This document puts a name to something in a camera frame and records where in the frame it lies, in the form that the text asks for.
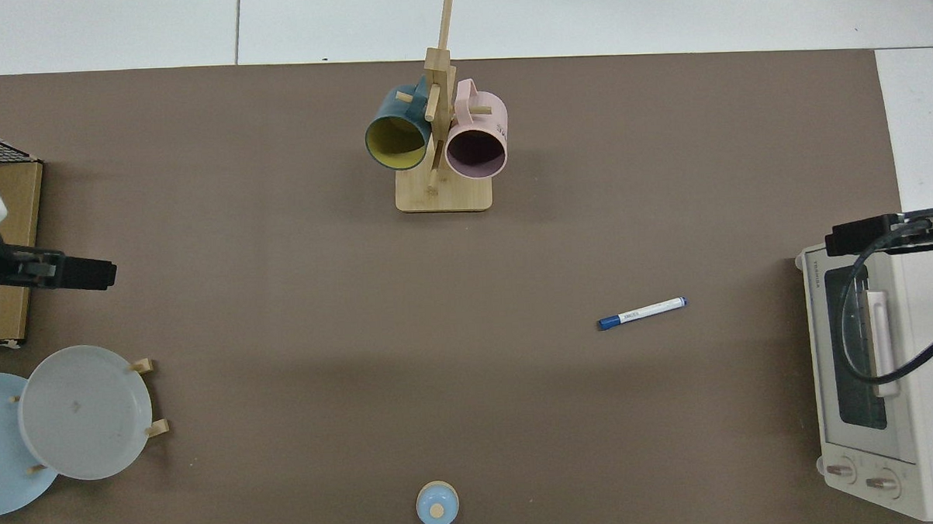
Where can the pink mug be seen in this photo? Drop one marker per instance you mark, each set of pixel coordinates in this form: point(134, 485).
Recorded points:
point(481, 118)

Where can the wooden cup stand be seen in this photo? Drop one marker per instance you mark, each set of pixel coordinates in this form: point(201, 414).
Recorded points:
point(442, 193)

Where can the grey plate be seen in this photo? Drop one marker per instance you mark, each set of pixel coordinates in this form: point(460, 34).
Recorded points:
point(84, 415)

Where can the brown table cloth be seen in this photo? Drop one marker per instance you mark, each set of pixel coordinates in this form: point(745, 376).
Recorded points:
point(283, 338)

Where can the white marker with blue cap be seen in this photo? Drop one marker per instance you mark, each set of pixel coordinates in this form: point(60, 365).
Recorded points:
point(643, 312)

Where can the wooden plate rack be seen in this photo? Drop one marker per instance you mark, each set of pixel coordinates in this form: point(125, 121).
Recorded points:
point(144, 365)

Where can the dark teal mug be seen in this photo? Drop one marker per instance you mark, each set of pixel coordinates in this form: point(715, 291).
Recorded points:
point(399, 113)

